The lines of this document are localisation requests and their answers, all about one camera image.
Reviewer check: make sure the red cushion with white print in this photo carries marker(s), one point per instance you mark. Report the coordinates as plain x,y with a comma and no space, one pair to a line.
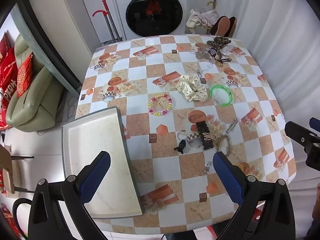
8,77

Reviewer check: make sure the small black hair clip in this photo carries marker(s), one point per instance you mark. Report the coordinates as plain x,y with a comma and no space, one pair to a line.
181,147

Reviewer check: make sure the green leather sofa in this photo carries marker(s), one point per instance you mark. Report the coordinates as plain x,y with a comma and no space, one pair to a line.
35,97

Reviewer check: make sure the silver hair pin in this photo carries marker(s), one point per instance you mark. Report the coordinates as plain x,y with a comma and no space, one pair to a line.
231,126

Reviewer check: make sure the red cushion with gold pattern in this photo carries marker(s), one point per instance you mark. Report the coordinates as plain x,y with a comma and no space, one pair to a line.
23,75

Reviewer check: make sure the white tray with grey rim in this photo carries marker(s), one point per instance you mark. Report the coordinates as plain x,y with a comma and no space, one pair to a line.
100,142

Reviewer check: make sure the white curtain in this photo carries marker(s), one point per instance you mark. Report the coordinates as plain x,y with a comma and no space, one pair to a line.
270,42

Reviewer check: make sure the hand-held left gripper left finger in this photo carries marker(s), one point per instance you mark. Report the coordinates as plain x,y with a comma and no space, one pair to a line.
96,177

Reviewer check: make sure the white cabinet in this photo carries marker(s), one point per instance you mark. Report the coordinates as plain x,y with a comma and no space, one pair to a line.
72,10

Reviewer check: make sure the checkered printed tablecloth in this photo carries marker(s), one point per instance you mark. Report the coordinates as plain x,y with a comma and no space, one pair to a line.
165,62

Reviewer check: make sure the leopard print scrunchie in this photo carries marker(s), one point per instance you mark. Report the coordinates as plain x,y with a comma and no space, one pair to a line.
220,41

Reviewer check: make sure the small silver earrings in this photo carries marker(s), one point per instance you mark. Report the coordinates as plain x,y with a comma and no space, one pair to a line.
207,168

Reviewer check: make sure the pale clothes on hanger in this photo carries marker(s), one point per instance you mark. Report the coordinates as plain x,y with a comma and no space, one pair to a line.
200,16

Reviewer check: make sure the wooden chair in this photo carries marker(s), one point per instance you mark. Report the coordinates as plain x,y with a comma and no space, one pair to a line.
7,170

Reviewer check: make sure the cream polka dot scrunchie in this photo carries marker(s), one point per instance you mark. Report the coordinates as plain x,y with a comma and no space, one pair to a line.
186,83

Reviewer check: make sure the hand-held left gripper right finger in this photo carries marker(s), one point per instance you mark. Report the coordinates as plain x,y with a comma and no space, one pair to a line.
228,177

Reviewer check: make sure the white washing machine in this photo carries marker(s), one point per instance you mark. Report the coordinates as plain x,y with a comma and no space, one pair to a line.
120,10

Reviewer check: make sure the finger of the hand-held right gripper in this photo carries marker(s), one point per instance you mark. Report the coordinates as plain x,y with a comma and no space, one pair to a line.
298,133
315,123

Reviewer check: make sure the black hair claw clip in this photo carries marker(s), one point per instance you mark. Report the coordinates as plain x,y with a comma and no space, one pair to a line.
201,127

